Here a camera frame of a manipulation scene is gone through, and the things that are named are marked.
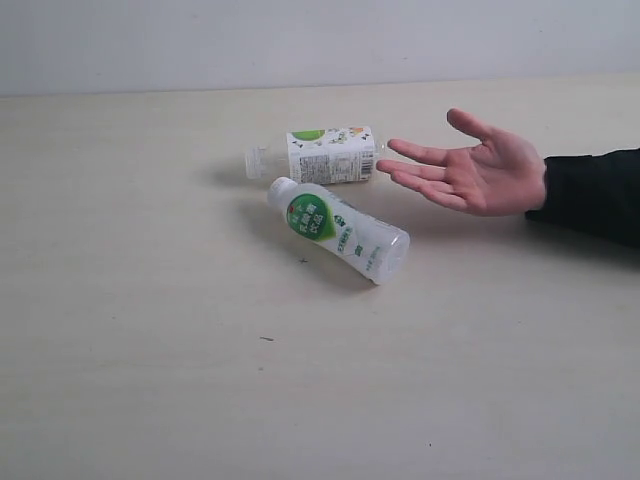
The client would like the white bottle green round label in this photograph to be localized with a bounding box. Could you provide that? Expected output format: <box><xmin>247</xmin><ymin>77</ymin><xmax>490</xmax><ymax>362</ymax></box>
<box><xmin>267</xmin><ymin>177</ymin><xmax>410</xmax><ymax>285</ymax></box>

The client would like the clear bottle white square label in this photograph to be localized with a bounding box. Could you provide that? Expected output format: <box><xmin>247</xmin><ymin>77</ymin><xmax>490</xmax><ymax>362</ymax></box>
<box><xmin>245</xmin><ymin>126</ymin><xmax>386</xmax><ymax>185</ymax></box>

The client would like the person's open bare hand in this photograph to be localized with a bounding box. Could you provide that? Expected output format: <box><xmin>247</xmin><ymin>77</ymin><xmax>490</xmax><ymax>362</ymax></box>
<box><xmin>377</xmin><ymin>108</ymin><xmax>546</xmax><ymax>217</ymax></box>

